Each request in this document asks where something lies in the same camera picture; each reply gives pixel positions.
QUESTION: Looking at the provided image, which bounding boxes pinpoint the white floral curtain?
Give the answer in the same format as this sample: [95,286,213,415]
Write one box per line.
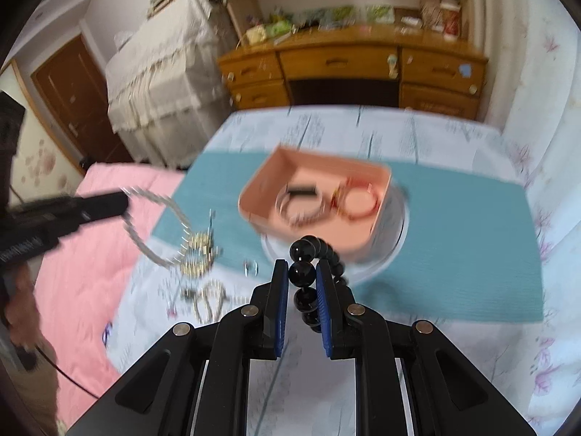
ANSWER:
[472,0,581,423]

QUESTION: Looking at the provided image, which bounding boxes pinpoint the stack of books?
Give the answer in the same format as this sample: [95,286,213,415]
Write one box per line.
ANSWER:
[147,0,182,16]

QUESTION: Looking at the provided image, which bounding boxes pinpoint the black cable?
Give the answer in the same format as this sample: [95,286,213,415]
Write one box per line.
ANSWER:
[33,344,99,399]

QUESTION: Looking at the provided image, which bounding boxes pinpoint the black bead bracelet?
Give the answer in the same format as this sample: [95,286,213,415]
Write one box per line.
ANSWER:
[289,235,346,333]

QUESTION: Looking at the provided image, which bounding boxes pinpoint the pink jewelry box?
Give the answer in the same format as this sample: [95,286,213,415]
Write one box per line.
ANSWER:
[238,144,392,262]

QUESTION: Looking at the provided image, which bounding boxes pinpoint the red bead bracelet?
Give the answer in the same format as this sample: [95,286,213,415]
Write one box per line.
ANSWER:
[340,178,383,219]

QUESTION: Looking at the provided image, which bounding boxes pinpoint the white printed tablecloth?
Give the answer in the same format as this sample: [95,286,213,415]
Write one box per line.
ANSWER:
[107,105,548,436]

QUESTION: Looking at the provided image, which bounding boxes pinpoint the red white paper cup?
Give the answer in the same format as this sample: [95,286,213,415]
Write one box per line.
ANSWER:
[441,2,462,37]

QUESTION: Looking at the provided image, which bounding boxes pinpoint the green packet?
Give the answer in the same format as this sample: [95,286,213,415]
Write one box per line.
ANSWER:
[264,19,294,40]

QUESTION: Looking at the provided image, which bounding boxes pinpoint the teal table mat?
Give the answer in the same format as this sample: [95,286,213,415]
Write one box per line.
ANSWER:
[152,149,544,323]

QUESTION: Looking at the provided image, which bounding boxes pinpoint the gold pearl bracelet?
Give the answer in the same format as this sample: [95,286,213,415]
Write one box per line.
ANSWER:
[182,280,230,321]

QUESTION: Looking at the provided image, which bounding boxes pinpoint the white lace furniture cover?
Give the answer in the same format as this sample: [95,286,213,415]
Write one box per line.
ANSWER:
[105,0,237,170]

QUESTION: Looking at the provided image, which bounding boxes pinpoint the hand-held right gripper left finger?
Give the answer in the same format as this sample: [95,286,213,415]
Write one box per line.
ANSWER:
[66,260,290,436]

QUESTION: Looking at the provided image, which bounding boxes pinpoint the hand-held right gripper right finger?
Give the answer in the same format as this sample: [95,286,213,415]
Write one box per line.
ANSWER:
[316,260,536,436]

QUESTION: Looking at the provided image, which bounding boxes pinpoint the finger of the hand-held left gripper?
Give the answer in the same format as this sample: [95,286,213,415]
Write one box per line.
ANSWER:
[75,191,131,225]

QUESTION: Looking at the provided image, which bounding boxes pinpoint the silver bangle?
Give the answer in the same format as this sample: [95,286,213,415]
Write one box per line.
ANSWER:
[275,188,326,229]

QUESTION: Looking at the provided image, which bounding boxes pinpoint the pink blanket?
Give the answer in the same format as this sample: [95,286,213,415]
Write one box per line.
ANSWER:
[34,163,187,428]

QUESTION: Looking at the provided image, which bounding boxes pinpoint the wooden desk with drawers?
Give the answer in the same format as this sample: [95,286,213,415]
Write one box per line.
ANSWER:
[218,27,489,121]

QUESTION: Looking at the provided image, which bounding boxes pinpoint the brown wooden door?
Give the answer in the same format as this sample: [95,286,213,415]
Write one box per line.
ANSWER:
[31,34,133,164]

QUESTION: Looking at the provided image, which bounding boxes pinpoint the white round plate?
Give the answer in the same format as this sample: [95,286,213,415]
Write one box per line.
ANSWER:
[261,182,412,282]

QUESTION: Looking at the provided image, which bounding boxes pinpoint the person's left hand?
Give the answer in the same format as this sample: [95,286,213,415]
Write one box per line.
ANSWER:
[2,266,50,352]

